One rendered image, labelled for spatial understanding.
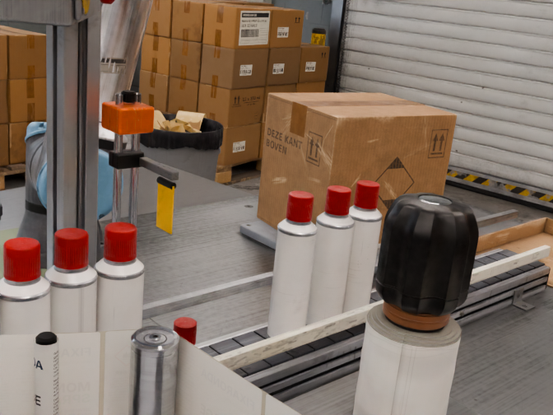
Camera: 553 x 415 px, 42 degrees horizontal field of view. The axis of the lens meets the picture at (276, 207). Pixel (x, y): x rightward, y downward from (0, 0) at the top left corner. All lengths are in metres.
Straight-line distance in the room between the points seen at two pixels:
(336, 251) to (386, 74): 4.72
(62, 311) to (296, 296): 0.33
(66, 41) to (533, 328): 0.87
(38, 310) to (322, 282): 0.41
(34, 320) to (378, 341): 0.32
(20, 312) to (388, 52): 5.05
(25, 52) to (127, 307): 3.73
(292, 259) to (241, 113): 3.80
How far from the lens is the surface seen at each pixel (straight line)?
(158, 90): 5.02
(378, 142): 1.35
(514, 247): 1.65
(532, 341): 1.24
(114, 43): 1.05
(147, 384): 0.58
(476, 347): 1.17
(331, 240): 0.96
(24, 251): 0.70
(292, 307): 0.95
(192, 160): 3.42
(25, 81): 4.45
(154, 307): 0.87
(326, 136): 1.31
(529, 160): 5.21
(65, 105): 0.83
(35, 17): 0.68
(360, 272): 1.02
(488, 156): 5.31
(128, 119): 0.80
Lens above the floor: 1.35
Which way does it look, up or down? 18 degrees down
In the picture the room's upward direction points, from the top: 6 degrees clockwise
